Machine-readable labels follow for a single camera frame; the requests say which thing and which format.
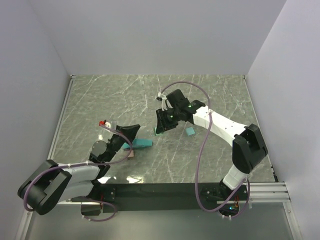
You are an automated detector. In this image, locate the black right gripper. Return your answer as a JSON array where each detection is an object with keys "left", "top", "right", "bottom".
[{"left": 155, "top": 107, "right": 181, "bottom": 134}]

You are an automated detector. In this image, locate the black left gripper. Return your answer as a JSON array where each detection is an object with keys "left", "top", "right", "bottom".
[{"left": 105, "top": 124, "right": 141, "bottom": 162}]

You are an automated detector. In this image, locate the green plug adapter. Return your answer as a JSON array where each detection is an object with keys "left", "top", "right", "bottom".
[{"left": 153, "top": 127, "right": 163, "bottom": 136}]

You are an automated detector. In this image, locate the teal triangular power strip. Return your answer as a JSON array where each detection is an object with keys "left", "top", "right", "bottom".
[{"left": 132, "top": 138, "right": 153, "bottom": 150}]

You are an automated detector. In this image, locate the pink plug adapter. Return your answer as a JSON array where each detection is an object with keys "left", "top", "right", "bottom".
[{"left": 128, "top": 150, "right": 135, "bottom": 159}]

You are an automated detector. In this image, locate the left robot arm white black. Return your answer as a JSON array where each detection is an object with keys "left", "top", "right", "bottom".
[{"left": 17, "top": 120, "right": 141, "bottom": 215}]

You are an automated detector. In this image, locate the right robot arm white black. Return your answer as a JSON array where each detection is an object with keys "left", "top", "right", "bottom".
[{"left": 156, "top": 89, "right": 268, "bottom": 200}]

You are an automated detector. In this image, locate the teal plug adapter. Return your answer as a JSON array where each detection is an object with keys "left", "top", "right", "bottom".
[{"left": 185, "top": 127, "right": 196, "bottom": 137}]

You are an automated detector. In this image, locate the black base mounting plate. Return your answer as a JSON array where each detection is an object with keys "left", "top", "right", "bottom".
[{"left": 71, "top": 182, "right": 251, "bottom": 214}]

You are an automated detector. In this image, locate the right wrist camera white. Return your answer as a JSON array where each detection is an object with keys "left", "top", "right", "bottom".
[{"left": 156, "top": 92, "right": 173, "bottom": 111}]

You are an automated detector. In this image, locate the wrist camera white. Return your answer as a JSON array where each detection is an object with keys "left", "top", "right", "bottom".
[
  {"left": 156, "top": 92, "right": 173, "bottom": 111},
  {"left": 99, "top": 120, "right": 117, "bottom": 132}
]

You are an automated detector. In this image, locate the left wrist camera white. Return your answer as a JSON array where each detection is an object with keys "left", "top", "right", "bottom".
[{"left": 99, "top": 120, "right": 117, "bottom": 132}]

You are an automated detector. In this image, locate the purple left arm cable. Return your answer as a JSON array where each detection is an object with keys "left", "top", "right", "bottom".
[{"left": 22, "top": 124, "right": 135, "bottom": 223}]

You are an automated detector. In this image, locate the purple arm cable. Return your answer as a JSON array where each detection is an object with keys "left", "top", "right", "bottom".
[
  {"left": 159, "top": 81, "right": 251, "bottom": 219},
  {"left": 22, "top": 124, "right": 135, "bottom": 223}
]

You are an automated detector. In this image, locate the aluminium frame rail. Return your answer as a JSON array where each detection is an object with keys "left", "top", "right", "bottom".
[{"left": 217, "top": 181, "right": 292, "bottom": 204}]

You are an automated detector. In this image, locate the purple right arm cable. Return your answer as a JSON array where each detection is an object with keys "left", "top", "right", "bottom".
[{"left": 159, "top": 81, "right": 251, "bottom": 219}]

